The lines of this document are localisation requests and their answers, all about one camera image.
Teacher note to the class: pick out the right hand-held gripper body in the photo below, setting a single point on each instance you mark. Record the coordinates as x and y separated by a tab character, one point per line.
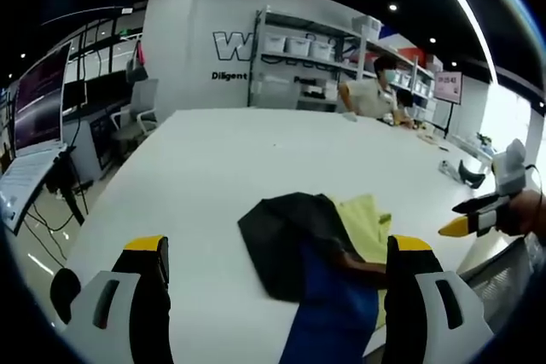
509	168

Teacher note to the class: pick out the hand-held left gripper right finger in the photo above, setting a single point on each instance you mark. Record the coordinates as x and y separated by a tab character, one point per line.
426	321

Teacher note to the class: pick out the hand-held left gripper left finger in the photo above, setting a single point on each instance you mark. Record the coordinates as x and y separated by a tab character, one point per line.
128	321

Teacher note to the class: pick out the yellow cloth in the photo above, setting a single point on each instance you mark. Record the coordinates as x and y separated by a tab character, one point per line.
362	219

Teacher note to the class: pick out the black and blue garment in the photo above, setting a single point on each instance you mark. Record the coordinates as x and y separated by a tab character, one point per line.
294	249

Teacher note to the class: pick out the person's right hand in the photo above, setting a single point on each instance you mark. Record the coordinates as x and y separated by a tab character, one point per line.
522	215

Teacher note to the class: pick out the black angled object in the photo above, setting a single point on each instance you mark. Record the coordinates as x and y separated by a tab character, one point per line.
469	176

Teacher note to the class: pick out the grey mesh panel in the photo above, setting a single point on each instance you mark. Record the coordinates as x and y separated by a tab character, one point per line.
503	279

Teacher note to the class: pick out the black round object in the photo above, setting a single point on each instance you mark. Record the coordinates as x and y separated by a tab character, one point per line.
64	296

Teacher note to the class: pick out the pink display screen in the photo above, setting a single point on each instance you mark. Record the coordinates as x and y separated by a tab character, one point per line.
448	88

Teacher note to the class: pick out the black tripod stand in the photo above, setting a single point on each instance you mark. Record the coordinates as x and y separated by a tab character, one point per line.
70	185

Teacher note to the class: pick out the metal storage shelf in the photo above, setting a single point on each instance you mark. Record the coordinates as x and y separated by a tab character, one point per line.
324	65

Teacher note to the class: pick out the grey office chair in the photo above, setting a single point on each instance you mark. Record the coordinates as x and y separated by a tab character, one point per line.
138	112

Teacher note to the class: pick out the white storage bin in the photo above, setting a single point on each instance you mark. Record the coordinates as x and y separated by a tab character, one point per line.
274	43
298	47
322	50

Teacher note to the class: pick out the black monitor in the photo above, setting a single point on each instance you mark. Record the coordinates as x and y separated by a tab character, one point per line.
76	94

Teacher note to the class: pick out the open laptop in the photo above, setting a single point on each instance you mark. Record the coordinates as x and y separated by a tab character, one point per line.
38	99

